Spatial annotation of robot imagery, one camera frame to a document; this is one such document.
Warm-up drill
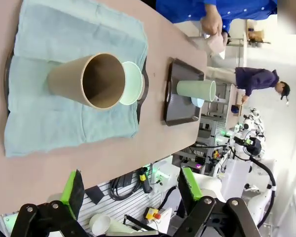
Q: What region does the bystander in purple top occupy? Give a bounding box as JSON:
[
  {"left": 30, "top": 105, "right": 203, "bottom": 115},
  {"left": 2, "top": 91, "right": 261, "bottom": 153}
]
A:
[{"left": 235, "top": 66, "right": 291, "bottom": 104}]

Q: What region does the pale green lying cup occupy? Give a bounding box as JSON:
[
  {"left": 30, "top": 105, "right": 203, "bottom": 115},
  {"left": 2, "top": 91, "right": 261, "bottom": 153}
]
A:
[{"left": 105, "top": 219, "right": 161, "bottom": 237}]

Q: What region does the mint green bowl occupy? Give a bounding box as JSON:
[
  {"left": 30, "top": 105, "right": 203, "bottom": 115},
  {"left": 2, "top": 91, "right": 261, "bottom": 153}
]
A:
[{"left": 119, "top": 61, "right": 144, "bottom": 106}]

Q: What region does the light blue bowl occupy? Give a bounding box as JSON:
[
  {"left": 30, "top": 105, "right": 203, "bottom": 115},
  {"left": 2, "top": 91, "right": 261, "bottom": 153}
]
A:
[{"left": 190, "top": 97, "right": 204, "bottom": 108}]

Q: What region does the green tall cup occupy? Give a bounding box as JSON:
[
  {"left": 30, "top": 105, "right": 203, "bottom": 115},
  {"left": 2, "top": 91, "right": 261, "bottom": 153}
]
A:
[{"left": 176, "top": 79, "right": 217, "bottom": 102}]

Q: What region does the person's right forearm blue sleeve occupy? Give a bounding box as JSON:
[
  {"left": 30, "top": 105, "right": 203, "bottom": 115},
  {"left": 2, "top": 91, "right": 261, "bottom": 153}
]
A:
[{"left": 203, "top": 0, "right": 222, "bottom": 13}]

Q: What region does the person in blue shirt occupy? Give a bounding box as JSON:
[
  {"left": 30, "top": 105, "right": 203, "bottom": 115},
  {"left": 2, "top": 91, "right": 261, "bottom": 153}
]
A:
[{"left": 155, "top": 0, "right": 278, "bottom": 34}]

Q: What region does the person's right hand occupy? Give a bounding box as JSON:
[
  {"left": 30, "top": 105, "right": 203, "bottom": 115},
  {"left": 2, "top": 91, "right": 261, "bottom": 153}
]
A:
[{"left": 200, "top": 9, "right": 223, "bottom": 35}]

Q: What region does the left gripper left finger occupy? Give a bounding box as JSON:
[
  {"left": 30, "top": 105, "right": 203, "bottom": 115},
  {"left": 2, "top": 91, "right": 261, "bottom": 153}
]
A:
[{"left": 11, "top": 169, "right": 89, "bottom": 237}]

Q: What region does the black square plate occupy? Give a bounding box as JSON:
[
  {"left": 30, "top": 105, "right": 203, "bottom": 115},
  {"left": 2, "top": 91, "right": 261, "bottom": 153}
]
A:
[{"left": 85, "top": 186, "right": 105, "bottom": 205}]

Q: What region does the grey equipment cabinet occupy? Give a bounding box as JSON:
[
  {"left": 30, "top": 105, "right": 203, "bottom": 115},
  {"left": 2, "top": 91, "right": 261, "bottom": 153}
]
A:
[{"left": 196, "top": 115, "right": 235, "bottom": 175}]

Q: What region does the brown tall cup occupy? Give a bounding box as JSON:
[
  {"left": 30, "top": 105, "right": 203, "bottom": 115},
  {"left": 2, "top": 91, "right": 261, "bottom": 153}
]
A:
[{"left": 46, "top": 53, "right": 126, "bottom": 111}]

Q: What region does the black handheld device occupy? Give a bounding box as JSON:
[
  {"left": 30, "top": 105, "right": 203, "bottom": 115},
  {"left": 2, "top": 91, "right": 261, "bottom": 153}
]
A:
[{"left": 137, "top": 167, "right": 154, "bottom": 194}]

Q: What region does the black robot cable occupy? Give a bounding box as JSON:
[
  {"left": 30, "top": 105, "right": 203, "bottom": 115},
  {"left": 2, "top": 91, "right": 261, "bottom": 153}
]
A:
[{"left": 249, "top": 155, "right": 277, "bottom": 229}]

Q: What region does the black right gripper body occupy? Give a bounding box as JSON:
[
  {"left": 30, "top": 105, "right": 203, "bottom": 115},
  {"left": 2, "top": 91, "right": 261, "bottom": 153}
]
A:
[{"left": 247, "top": 137, "right": 262, "bottom": 157}]

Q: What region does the black cable bundle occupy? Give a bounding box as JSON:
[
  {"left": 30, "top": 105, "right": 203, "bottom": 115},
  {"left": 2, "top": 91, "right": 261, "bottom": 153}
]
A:
[{"left": 110, "top": 172, "right": 139, "bottom": 201}]

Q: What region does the white paper cup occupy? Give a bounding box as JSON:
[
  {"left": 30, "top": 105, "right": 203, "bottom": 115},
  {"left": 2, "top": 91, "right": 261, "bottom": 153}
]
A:
[{"left": 88, "top": 213, "right": 112, "bottom": 235}]

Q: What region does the yellow emergency stop button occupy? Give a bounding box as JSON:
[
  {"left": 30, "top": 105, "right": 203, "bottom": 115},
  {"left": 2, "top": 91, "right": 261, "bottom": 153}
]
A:
[{"left": 144, "top": 207, "right": 162, "bottom": 221}]

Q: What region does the background white robot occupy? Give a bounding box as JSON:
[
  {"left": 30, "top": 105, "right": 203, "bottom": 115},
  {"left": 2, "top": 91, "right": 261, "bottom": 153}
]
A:
[{"left": 235, "top": 107, "right": 265, "bottom": 139}]

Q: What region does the teal cloth mat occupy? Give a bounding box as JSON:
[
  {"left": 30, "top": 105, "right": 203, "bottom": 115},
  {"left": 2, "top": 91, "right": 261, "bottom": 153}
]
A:
[{"left": 4, "top": 0, "right": 148, "bottom": 158}]

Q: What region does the beige cloth mat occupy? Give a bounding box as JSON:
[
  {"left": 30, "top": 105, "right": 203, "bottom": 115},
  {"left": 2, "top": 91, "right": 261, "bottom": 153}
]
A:
[{"left": 203, "top": 32, "right": 228, "bottom": 59}]

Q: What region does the dark brown tray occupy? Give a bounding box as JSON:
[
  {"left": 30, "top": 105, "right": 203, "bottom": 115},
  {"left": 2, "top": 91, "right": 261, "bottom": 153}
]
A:
[
  {"left": 163, "top": 57, "right": 205, "bottom": 127},
  {"left": 3, "top": 49, "right": 150, "bottom": 124}
]

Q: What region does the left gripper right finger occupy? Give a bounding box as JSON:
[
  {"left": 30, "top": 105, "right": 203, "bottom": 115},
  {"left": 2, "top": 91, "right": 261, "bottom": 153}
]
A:
[{"left": 177, "top": 166, "right": 262, "bottom": 237}]

